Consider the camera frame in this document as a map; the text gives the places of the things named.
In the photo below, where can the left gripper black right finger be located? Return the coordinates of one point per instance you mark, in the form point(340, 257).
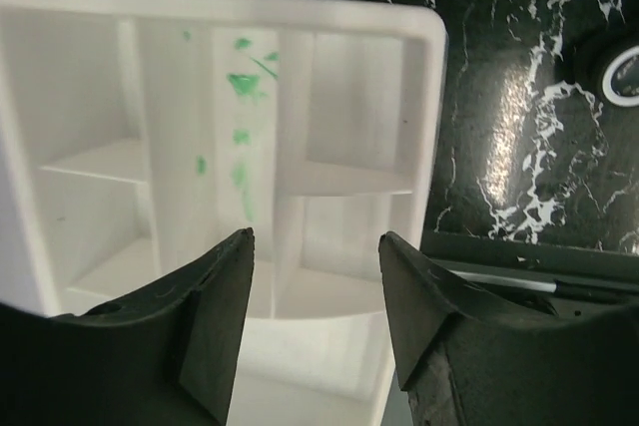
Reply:
point(468, 355)

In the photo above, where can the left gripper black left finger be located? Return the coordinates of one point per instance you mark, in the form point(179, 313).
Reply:
point(164, 354)

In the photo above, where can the blue cartoon fish suitcase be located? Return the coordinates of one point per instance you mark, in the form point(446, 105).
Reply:
point(608, 69)

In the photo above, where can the black marbled table mat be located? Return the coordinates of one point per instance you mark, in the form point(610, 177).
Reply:
point(525, 152)

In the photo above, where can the white drawer organizer box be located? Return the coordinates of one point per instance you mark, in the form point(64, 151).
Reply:
point(137, 134)

